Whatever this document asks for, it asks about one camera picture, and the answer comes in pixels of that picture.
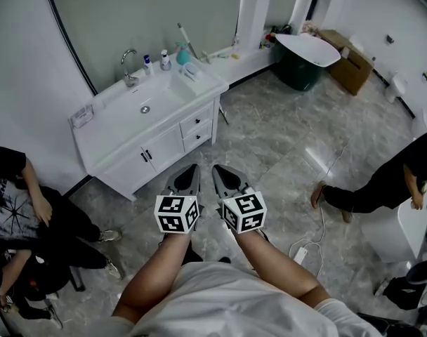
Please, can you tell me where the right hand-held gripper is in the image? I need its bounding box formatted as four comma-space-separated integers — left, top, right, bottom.
212, 164, 268, 234

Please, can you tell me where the dark green white tub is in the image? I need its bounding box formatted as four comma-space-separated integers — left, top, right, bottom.
272, 32, 342, 92

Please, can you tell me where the chrome faucet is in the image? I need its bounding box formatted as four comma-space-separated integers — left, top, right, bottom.
120, 48, 140, 88

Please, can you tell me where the white vanity sink cabinet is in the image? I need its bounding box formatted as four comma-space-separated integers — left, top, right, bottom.
68, 56, 230, 203

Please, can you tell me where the person's right forearm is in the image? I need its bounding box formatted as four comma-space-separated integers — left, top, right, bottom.
234, 230, 323, 308

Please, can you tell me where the long white handled tool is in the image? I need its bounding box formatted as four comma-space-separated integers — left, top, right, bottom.
177, 22, 199, 61

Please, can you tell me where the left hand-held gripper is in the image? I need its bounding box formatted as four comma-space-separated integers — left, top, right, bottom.
154, 164, 204, 235

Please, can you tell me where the cardboard box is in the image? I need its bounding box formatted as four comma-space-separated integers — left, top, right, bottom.
318, 29, 375, 96

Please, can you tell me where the white floor-standing container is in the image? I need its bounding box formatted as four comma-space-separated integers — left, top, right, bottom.
385, 70, 408, 103

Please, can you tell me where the white pump dispenser bottle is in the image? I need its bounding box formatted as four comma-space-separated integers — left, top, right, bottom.
159, 49, 172, 72

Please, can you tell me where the black bag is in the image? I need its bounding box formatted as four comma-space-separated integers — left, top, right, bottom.
374, 261, 427, 312

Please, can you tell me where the teal spray bottle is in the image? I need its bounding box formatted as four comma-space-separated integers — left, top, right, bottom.
175, 42, 193, 66

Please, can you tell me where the large wall mirror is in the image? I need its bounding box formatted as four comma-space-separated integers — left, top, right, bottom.
43, 0, 243, 96

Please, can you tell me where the person's white shirt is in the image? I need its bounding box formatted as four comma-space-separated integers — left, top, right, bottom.
107, 260, 383, 337

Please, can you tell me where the person's left forearm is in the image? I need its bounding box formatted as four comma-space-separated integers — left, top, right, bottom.
111, 232, 192, 321

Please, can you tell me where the clear plastic box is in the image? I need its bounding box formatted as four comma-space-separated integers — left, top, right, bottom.
70, 105, 95, 129

